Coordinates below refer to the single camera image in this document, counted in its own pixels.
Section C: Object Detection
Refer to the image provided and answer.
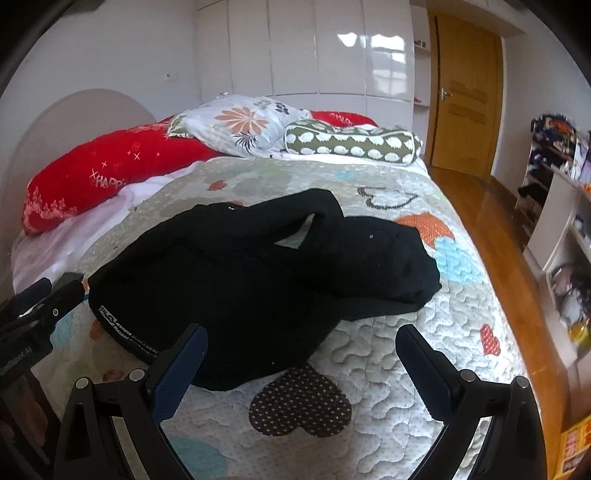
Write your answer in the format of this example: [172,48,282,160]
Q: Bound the black pants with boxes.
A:
[88,189,441,391]

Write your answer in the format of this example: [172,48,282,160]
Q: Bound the white pink bed sheet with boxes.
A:
[11,162,205,293]

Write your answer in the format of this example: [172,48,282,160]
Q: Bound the red long pillow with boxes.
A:
[21,110,380,237]

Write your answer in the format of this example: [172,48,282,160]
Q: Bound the heart-patterned quilt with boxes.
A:
[34,155,530,480]

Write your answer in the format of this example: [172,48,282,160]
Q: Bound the round beige headboard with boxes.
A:
[1,89,155,293]

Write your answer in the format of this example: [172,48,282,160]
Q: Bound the white shelf with clutter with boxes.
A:
[515,114,590,368]

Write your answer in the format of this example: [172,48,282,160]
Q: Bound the floral white pillow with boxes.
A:
[166,94,311,158]

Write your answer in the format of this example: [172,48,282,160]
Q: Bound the green patterned bolster pillow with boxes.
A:
[284,119,423,165]

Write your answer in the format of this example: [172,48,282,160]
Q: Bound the wooden door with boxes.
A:
[427,10,504,179]

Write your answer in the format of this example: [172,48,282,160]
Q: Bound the white glossy wardrobe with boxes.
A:
[197,1,429,138]

